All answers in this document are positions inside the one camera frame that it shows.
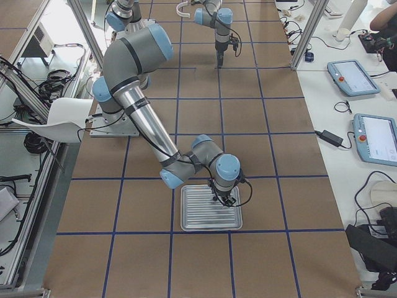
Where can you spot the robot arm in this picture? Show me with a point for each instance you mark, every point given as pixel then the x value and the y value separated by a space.
pixel 140 53
pixel 125 18

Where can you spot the blue teach pendant far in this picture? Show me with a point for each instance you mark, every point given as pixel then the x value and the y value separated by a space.
pixel 351 78

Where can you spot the aluminium frame post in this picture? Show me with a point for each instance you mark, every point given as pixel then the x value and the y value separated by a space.
pixel 308 32

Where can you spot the white paper cup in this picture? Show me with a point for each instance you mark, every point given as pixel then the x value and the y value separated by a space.
pixel 342 34

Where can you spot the blue teach pendant near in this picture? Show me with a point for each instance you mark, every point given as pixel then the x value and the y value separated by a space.
pixel 375 138

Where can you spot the ribbed metal tray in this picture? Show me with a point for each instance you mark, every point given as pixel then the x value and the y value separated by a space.
pixel 200 211

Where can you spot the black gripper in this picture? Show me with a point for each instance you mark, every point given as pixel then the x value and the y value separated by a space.
pixel 222 195
pixel 219 51

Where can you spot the blue teach pendant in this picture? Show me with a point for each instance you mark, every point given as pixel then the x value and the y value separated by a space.
pixel 375 138
pixel 351 78

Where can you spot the white chair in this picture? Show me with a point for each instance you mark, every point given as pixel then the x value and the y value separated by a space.
pixel 65 121

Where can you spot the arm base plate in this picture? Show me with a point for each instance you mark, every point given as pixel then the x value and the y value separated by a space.
pixel 112 125

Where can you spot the black power adapter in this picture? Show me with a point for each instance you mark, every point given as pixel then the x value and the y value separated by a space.
pixel 329 137

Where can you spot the white curved plastic part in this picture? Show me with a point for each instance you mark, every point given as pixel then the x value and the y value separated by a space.
pixel 183 9

